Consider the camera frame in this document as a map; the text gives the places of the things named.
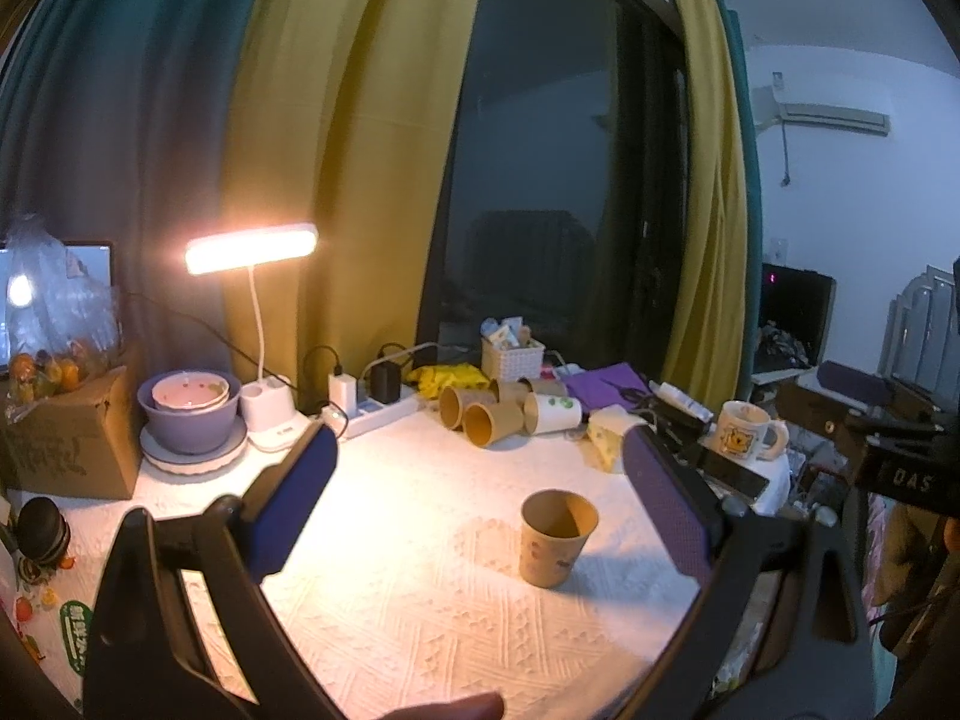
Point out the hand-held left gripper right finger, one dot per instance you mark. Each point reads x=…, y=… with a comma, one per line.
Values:
x=667, y=510

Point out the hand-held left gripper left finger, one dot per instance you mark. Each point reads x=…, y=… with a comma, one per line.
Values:
x=296, y=502

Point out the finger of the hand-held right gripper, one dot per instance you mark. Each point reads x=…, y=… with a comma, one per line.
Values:
x=855, y=384
x=896, y=426

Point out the brown printed paper cup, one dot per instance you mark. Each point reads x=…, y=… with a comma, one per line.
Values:
x=559, y=540

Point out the white green-print paper cup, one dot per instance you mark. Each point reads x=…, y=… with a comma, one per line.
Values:
x=553, y=414

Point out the plain brown paper cup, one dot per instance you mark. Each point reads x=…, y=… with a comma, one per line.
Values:
x=491, y=421
x=452, y=406
x=511, y=391
x=547, y=386

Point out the person's left hand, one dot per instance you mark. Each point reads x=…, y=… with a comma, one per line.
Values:
x=450, y=709

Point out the black phone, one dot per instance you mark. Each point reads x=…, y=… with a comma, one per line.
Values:
x=735, y=474

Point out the black monitor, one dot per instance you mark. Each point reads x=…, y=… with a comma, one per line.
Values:
x=795, y=300

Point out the white plate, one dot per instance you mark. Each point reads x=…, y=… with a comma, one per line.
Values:
x=195, y=463

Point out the white cartoon mug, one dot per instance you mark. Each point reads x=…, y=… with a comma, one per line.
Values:
x=746, y=431

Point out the white tube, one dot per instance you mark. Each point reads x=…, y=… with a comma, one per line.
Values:
x=682, y=399

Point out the white power strip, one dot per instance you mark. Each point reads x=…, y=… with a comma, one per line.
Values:
x=371, y=414

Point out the white charger plug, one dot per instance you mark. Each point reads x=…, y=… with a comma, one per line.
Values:
x=343, y=391

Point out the purple bowl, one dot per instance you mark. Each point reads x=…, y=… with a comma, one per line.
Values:
x=191, y=431

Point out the white textured tablecloth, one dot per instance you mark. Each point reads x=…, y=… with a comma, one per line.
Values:
x=420, y=585

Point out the black charger plug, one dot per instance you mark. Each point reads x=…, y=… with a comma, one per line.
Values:
x=387, y=384

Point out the pink dotted bowl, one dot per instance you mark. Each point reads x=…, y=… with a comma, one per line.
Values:
x=187, y=392

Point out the yellow cloth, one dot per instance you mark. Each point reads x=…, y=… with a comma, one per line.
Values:
x=450, y=379

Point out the white woven basket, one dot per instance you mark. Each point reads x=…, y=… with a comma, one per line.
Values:
x=514, y=360

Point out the cardboard box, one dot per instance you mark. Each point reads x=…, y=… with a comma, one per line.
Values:
x=67, y=442

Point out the narrow yellow curtain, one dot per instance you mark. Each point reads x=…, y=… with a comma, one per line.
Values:
x=709, y=187

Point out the black round case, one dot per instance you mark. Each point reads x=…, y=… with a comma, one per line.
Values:
x=41, y=529

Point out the white desk lamp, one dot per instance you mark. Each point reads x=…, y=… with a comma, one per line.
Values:
x=251, y=250

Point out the green label snack packet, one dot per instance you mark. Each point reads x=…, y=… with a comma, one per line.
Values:
x=67, y=626

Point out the white air conditioner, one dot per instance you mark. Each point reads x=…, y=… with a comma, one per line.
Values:
x=825, y=111

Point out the clear plastic fruit bag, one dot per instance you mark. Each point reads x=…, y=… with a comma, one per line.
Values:
x=52, y=315

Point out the wide yellow curtain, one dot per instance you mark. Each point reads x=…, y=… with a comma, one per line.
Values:
x=352, y=150

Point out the dark glass window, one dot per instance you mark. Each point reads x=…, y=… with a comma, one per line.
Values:
x=555, y=165

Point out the teal curtain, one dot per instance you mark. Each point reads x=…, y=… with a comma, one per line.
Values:
x=135, y=127

